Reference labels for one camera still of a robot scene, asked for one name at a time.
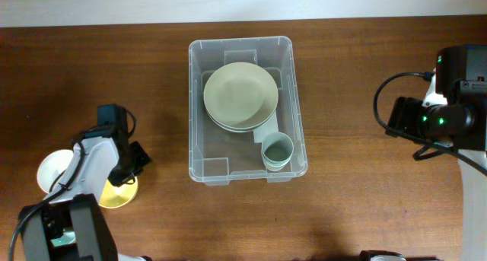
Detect yellow small bowl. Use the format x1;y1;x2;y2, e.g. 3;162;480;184
99;178;138;208

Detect cream bowl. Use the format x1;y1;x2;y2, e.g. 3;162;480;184
203;62;279;130
208;113;277;133

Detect green paper cup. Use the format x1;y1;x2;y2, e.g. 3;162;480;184
263;158;289;171

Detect cream paper cup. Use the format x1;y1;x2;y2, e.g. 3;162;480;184
265;163;286;172

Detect grey paper cup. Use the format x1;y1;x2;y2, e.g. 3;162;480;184
261;132;294;161

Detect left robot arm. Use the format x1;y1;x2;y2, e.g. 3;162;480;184
8;104;151;260

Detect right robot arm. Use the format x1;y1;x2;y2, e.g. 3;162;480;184
373;44;486;260

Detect white small bowl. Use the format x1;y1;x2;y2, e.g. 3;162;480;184
37;149;73;193

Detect clear plastic storage bin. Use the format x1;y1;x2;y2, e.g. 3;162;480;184
189;36;308;186

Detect mint small bowl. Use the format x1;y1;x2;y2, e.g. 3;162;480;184
50;229;76;247

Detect cream bowl inside bin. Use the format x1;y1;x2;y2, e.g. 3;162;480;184
208;113;277;133

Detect white label in bin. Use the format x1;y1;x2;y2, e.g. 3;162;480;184
253;111;279;143

